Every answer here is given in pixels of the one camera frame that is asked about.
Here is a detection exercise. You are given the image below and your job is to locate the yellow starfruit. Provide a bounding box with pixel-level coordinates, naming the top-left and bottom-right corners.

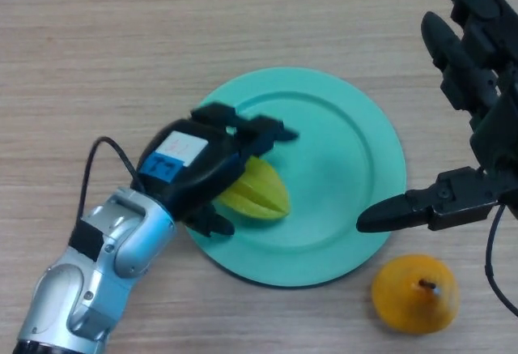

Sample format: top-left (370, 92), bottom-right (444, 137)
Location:
top-left (214, 156), bottom-right (291, 221)

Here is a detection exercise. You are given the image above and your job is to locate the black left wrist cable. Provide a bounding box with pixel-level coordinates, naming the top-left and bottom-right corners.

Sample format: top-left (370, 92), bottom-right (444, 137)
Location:
top-left (79, 136), bottom-right (146, 225)

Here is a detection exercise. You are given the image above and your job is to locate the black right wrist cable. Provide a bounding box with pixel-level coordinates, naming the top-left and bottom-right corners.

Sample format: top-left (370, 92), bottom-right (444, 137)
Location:
top-left (483, 203), bottom-right (518, 318)

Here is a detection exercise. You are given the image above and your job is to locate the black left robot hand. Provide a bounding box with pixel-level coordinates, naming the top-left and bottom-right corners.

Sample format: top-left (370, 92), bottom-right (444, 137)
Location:
top-left (135, 102), bottom-right (300, 238)

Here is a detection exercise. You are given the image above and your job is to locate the green round plate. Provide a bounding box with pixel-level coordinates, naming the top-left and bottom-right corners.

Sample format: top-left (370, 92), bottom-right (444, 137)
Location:
top-left (184, 66), bottom-right (407, 288)

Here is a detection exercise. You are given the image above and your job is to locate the orange pear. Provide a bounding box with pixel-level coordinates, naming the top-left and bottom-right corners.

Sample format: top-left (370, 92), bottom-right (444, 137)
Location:
top-left (371, 253), bottom-right (461, 335)

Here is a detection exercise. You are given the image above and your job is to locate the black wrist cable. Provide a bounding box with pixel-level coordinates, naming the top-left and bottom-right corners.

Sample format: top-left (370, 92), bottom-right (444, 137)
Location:
top-left (483, 203), bottom-right (518, 318)
top-left (79, 136), bottom-right (146, 225)

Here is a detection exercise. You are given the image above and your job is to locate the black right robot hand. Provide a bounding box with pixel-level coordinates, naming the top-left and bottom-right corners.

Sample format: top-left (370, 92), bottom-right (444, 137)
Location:
top-left (355, 0), bottom-right (518, 233)

